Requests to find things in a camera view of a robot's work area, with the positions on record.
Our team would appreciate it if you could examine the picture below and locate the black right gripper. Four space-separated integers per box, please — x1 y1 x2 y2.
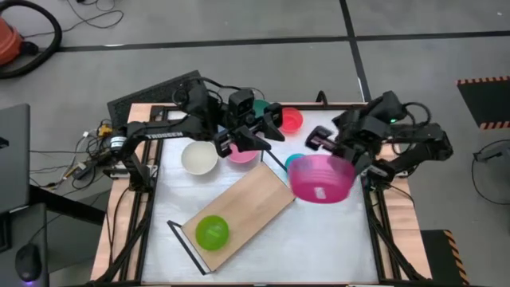
305 111 395 183

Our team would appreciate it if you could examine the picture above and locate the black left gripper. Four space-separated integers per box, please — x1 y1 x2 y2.
213 102 286 159

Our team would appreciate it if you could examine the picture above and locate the light pink bowl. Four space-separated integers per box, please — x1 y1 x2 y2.
227 143 260 164

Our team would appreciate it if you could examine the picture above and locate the orange-red bowl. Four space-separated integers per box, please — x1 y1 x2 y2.
278 106 304 136

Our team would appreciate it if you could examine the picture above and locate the cyan blue bowl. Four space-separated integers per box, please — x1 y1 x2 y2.
284 153 306 171

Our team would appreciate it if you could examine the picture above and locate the large magenta bowl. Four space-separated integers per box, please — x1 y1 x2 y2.
286 154 357 205

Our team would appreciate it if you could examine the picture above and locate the white bowl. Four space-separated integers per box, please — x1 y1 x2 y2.
181 140 219 175

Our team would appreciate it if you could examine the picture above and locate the green bowl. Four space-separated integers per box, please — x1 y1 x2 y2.
194 214 231 252

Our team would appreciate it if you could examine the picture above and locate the teal bowl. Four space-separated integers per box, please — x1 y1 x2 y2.
253 99 272 119

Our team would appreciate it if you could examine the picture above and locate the wooden dish rack tray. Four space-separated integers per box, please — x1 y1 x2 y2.
166 149 298 277

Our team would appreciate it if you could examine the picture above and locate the hazard-striped black floor mat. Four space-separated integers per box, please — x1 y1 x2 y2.
420 229 472 287
456 75 510 131

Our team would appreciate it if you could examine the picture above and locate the black desk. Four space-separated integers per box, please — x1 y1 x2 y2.
0 185 107 287

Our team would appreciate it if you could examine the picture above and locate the grey laptop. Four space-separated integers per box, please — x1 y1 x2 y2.
0 103 32 214

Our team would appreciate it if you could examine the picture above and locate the black computer mouse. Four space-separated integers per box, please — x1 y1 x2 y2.
14 242 43 283

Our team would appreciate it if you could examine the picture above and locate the orange vacuum cleaner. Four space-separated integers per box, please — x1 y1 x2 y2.
0 16 24 67

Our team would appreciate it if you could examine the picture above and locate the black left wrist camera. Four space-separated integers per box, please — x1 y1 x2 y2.
228 88 256 120

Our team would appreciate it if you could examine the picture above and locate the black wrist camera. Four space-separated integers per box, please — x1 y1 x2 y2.
228 88 256 120
360 117 390 139

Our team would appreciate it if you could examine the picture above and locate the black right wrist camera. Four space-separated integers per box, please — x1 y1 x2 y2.
360 117 390 139

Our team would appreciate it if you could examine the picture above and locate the black table frame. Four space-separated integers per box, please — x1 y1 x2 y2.
89 101 434 286

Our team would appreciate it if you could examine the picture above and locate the black floor cable loop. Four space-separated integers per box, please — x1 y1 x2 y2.
471 138 510 206

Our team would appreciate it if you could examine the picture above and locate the tangled cable bundle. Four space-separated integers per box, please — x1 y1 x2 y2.
29 119 120 191

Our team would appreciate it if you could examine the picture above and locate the thin black floor cable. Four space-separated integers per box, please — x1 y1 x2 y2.
65 0 125 29

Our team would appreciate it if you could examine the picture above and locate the black vacuum hose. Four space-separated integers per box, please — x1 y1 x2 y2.
0 0 64 80

